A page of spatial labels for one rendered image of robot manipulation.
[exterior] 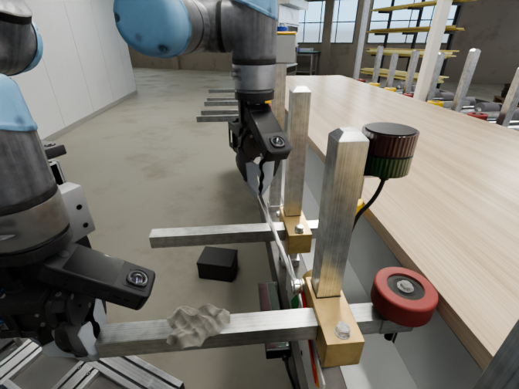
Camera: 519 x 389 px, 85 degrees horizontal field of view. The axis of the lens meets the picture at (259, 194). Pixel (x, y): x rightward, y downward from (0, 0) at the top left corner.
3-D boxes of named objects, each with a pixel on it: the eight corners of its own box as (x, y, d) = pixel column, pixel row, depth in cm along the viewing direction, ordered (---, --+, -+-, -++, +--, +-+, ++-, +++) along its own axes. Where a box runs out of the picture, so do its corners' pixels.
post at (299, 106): (282, 281, 74) (293, 86, 51) (280, 272, 77) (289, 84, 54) (295, 280, 74) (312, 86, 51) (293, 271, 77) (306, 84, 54)
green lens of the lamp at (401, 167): (368, 179, 31) (371, 160, 30) (347, 159, 36) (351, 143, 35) (419, 177, 32) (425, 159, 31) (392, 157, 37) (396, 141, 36)
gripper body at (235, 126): (261, 144, 61) (261, 86, 56) (280, 157, 55) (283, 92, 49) (228, 150, 58) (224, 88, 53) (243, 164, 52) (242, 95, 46)
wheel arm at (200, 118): (197, 123, 147) (195, 116, 145) (197, 122, 150) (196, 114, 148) (279, 122, 151) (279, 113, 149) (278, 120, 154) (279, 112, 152)
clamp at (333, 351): (322, 368, 37) (327, 344, 35) (300, 289, 49) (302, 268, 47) (363, 364, 38) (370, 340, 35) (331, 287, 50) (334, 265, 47)
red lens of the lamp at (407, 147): (372, 158, 30) (376, 138, 29) (351, 140, 35) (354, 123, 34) (425, 156, 30) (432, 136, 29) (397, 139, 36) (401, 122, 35)
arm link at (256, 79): (284, 64, 47) (238, 66, 43) (283, 93, 49) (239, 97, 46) (264, 62, 52) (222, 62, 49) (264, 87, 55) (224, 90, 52)
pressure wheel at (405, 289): (374, 365, 40) (393, 310, 35) (353, 317, 47) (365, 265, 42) (428, 360, 41) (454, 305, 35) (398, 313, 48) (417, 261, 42)
